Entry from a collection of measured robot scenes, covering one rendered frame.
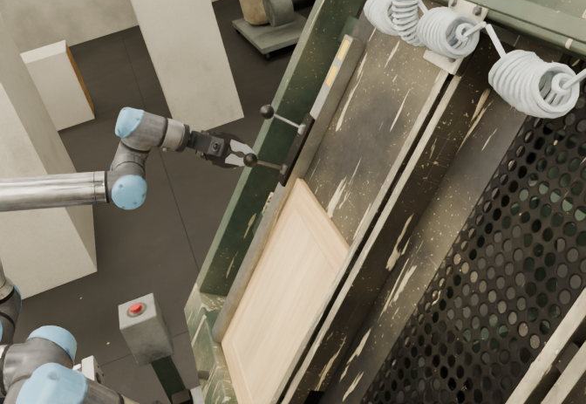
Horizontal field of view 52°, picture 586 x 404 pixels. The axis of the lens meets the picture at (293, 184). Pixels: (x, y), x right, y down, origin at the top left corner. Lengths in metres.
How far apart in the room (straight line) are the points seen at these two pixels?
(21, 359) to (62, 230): 2.90
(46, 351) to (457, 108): 0.76
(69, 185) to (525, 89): 1.00
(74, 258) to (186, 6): 2.17
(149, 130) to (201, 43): 3.60
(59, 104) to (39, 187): 4.94
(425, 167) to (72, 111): 5.49
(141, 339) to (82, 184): 0.76
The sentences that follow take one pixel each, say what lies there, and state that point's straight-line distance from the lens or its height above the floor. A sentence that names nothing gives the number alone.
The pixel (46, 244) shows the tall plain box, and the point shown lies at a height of 0.31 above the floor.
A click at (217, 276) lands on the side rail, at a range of 1.99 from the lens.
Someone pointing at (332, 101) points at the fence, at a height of 1.52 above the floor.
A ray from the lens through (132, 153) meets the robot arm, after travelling 1.50.
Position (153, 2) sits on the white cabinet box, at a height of 1.15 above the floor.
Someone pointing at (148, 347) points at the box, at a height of 0.82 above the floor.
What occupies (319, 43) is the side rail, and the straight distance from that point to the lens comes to 1.74.
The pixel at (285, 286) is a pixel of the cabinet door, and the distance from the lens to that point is 1.52.
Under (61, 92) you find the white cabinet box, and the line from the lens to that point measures 6.31.
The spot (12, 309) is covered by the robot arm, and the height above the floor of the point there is 1.21.
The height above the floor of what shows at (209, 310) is 0.90.
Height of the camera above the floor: 2.15
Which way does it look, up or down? 31 degrees down
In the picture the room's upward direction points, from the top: 15 degrees counter-clockwise
